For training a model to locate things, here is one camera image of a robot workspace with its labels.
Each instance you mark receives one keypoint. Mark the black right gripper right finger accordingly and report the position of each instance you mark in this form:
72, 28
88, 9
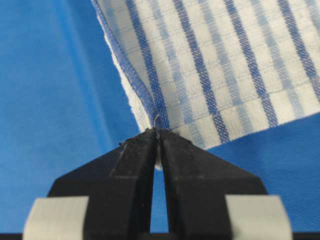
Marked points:
209, 198

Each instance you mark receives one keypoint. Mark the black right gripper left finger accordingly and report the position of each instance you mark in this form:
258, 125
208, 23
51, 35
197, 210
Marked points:
109, 198

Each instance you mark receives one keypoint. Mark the blue white striped towel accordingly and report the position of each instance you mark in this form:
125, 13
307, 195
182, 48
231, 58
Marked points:
215, 70

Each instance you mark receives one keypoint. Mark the blue table cloth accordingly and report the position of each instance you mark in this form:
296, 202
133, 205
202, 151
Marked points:
62, 105

